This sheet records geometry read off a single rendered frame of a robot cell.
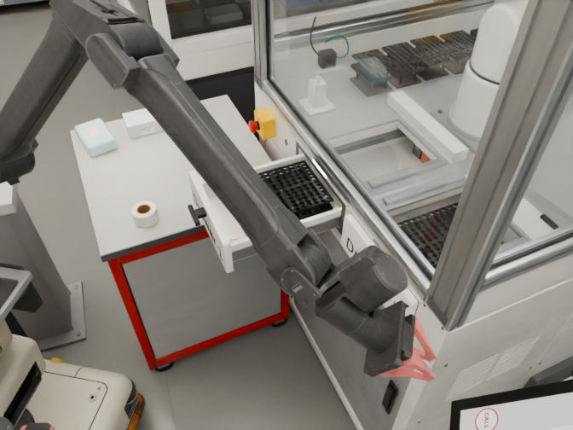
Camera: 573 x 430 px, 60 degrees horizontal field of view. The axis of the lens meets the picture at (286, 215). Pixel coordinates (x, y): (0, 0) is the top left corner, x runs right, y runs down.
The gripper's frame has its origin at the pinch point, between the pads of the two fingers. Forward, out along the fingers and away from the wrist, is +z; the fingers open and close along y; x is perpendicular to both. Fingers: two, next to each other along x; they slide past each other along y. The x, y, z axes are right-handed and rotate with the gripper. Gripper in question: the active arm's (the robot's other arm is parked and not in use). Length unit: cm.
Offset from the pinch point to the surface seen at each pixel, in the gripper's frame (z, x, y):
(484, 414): 15.0, 2.2, 0.2
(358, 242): 0.9, 25.4, 41.4
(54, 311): -45, 150, 45
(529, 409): 15.5, -5.2, -0.3
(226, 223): -24, 51, 46
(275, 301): 18, 96, 66
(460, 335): 20.5, 11.7, 21.6
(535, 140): -11.4, -27.4, 18.6
